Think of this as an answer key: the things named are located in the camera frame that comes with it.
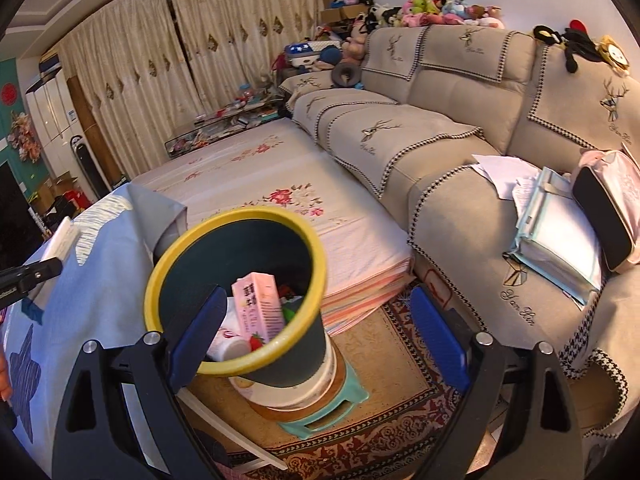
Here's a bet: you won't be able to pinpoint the white round container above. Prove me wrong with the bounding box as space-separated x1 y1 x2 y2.
229 345 338 411

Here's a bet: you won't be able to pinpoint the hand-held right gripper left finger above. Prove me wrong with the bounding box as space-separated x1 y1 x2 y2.
52 285 228 480

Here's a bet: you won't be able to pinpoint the white bottle with green label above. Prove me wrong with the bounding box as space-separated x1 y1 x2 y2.
206 297 251 362

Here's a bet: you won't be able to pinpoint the dark bin with yellow rim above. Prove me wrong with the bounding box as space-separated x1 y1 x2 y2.
144 207 333 388

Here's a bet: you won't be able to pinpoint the pink and black bag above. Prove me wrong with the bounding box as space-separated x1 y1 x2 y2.
572 149 640 273

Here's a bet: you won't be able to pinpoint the stack of folders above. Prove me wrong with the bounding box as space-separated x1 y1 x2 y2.
502 167 606 306

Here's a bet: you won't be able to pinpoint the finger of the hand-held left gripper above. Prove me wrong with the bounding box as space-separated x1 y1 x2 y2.
0 257 63 311

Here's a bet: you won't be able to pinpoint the yellow lion plush toy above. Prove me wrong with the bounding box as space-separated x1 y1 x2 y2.
597 35 631 78

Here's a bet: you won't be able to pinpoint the large curved television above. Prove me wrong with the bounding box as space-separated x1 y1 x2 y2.
0 160 46 266

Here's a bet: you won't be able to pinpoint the dark neck pillow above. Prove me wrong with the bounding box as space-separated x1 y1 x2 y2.
332 61 363 88

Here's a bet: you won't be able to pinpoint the beige embroidered curtain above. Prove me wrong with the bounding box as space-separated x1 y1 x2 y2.
167 0 326 111
60 0 211 181

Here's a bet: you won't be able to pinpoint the pile of plush toys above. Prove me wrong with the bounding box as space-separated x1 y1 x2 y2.
345 0 506 31

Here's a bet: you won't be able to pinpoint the loose white papers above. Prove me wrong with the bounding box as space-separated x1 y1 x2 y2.
472 155 541 201

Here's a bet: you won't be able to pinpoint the green plastic stool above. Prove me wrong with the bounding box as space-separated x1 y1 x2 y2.
277 365 371 441

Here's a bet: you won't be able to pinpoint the black tower fan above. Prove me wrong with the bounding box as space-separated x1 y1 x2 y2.
70 135 98 201

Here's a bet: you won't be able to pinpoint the pink milk carton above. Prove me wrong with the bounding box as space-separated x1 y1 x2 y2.
231 272 279 346

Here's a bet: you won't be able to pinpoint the glass coffee table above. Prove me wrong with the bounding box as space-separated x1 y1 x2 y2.
165 97 286 156

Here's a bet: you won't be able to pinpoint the open cardboard box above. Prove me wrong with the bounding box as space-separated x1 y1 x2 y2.
30 175 76 206

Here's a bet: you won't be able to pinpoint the hanging flower decoration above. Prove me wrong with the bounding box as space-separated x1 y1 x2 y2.
7 112 41 163

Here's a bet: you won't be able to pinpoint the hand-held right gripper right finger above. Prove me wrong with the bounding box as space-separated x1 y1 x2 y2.
410 285 586 480

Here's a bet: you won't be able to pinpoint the floral mattress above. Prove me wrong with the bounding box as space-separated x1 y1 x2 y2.
130 117 416 336

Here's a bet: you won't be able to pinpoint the black mouse plush toy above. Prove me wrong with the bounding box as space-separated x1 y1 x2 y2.
532 20 601 73

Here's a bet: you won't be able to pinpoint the blue and white bag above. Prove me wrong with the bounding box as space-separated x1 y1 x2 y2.
285 40 341 68

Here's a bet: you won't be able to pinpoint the beige sofa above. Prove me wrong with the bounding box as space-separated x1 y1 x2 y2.
280 25 640 441

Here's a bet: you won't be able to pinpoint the patterned rug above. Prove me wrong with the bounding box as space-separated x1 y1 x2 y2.
185 300 501 480

